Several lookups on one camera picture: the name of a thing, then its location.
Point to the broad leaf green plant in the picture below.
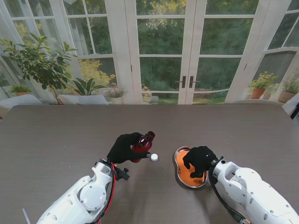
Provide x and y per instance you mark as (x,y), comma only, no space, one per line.
(86,87)

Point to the white bottle cap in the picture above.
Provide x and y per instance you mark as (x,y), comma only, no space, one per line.
(154,157)

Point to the flowering plant in white pot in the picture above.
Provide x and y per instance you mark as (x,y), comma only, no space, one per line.
(116,94)

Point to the steel kidney tray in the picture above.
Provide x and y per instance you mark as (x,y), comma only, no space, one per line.
(178,173)

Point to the small plant in terracotta pot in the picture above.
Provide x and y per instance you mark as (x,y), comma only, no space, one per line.
(19,89)

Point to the pale grey sofa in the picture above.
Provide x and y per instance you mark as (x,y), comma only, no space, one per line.
(18,100)

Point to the small empty clay pot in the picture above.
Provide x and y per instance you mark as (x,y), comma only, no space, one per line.
(266,95)

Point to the tall leafy green plant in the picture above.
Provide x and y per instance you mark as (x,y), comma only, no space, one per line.
(37,63)

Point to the red transparent sample bottle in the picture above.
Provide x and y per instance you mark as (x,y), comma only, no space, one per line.
(144,144)

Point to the plant in beige pot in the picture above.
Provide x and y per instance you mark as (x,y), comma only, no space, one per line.
(287,95)

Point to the orange oval tray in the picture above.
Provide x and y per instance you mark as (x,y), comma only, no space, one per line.
(184,173)

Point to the yellow flowers in terracotta pot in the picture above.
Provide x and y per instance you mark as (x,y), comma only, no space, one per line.
(258,92)

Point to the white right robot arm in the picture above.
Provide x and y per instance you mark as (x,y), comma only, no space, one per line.
(252,191)

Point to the white planter box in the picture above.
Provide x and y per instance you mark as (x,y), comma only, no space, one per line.
(81,99)

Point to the white chair with dark frame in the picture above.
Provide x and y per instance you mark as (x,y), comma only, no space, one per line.
(292,105)

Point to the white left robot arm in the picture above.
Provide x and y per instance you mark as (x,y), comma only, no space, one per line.
(86,196)

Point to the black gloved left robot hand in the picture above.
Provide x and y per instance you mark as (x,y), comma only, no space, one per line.
(121,150)

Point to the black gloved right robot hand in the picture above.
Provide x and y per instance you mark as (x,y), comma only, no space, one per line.
(199,158)

